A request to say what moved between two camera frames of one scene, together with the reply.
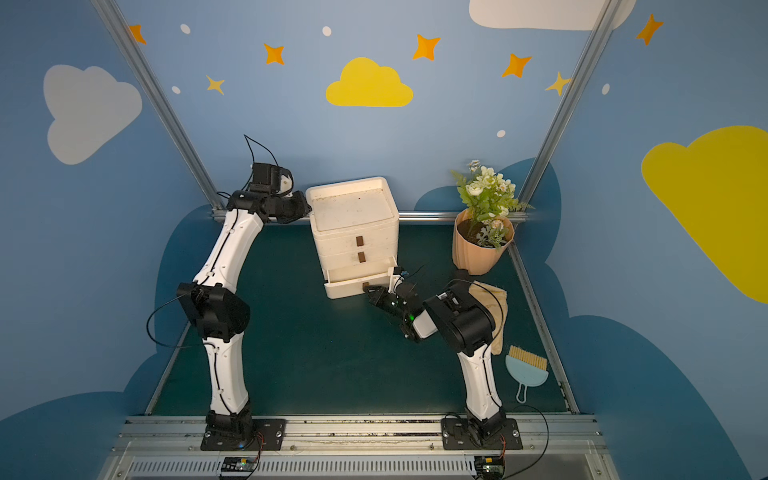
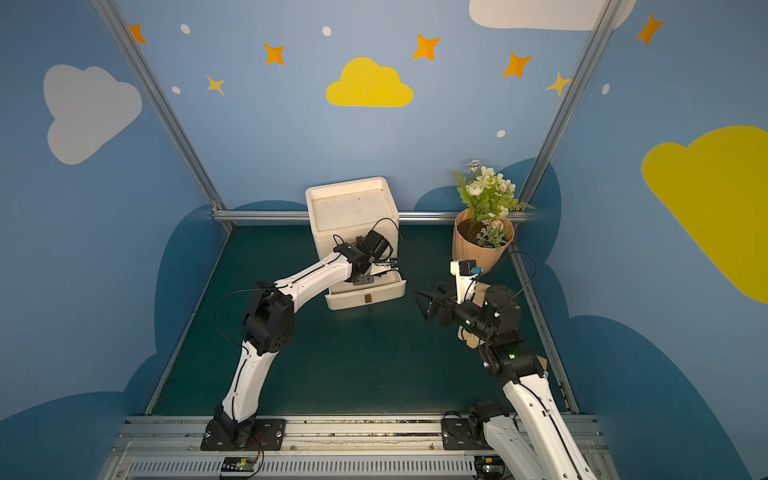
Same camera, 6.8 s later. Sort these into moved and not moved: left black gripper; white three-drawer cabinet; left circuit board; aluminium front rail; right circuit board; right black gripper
Moved: right black gripper; left black gripper
Not moved: right circuit board; white three-drawer cabinet; aluminium front rail; left circuit board
